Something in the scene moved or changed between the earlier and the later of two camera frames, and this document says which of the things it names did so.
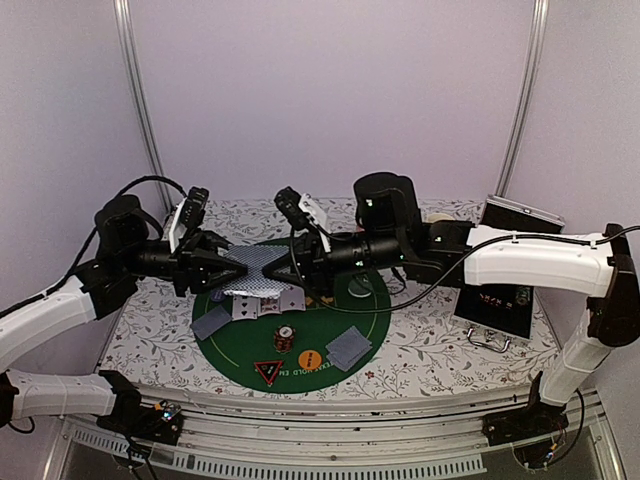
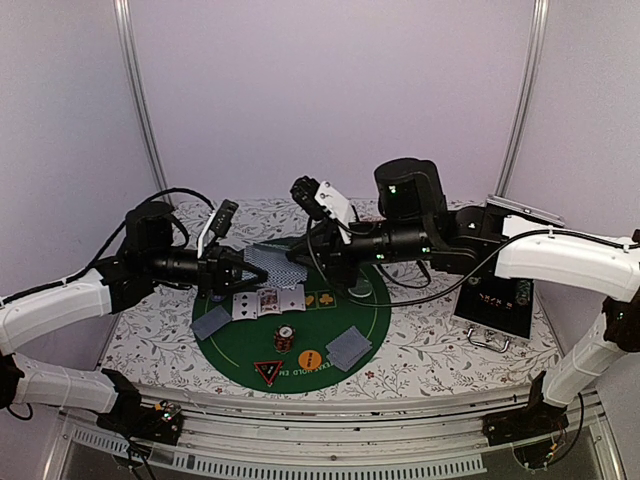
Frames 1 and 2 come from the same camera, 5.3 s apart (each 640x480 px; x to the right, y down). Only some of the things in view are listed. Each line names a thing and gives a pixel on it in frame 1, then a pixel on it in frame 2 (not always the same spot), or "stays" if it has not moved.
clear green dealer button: (359, 286) stays
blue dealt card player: (211, 322) stays
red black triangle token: (269, 370) stays
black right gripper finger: (283, 270) to (304, 255)
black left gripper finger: (213, 272) to (244, 275)
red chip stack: (283, 339) stays
